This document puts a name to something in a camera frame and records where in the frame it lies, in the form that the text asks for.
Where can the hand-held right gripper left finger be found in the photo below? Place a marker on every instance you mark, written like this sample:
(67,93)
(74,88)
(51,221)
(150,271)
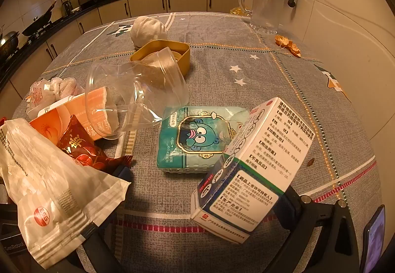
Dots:
(122,173)

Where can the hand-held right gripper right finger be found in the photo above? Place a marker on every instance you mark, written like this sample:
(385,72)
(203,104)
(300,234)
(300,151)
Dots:
(293,205)

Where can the red snack packet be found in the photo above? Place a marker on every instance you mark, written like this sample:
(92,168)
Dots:
(83,149)

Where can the white medicine box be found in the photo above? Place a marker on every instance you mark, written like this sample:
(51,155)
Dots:
(262,152)

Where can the teal cartoon tissue pack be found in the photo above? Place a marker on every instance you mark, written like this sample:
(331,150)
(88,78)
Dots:
(185,149)

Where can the orange paper carton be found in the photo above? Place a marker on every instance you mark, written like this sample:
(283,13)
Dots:
(58,118)

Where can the clear plastic cup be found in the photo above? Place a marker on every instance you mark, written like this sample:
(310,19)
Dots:
(145,90)

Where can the clear white plastic bag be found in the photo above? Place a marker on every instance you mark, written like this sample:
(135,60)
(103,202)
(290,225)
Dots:
(46,94)

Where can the yellow plastic box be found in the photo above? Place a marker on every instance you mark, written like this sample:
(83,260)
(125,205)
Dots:
(182,55)

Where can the white balled cloth glove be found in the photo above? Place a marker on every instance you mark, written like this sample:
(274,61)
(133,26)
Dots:
(148,30)

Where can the brown peel scrap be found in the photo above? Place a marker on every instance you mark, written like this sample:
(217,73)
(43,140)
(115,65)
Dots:
(310,162)

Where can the black smartphone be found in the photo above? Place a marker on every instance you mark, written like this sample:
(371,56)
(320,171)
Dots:
(373,239)

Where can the grey star printed tablecloth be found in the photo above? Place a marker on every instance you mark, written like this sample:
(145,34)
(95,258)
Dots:
(216,81)

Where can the black frying pan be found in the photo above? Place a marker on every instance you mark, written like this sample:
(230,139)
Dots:
(40,21)

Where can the steel wok with lid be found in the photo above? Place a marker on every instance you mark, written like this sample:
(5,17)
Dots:
(7,41)

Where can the steel kettle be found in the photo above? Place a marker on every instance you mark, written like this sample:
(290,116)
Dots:
(66,7)

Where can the yellow plastic bag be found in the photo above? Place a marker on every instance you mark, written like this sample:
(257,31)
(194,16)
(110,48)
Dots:
(239,10)

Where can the clear plastic pitcher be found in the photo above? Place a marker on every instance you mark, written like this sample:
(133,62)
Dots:
(268,4)

